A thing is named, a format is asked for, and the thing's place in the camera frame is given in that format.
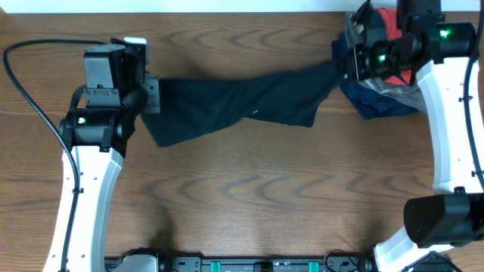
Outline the black t-shirt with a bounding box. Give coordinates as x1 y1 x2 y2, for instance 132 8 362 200
141 63 342 147

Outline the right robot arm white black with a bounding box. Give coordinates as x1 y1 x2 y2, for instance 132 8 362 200
338 14 483 271

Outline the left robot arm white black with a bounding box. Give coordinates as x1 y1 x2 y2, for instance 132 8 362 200
44 73 160 272

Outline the grey t-shirt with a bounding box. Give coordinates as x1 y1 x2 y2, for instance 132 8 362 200
343 11 430 114

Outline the red printed t-shirt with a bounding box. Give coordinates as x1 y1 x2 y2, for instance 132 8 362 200
376 8 411 85

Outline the navy blue garment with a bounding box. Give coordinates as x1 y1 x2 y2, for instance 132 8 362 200
331 31 420 121

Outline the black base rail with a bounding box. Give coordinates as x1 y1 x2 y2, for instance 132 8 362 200
104 248 377 272

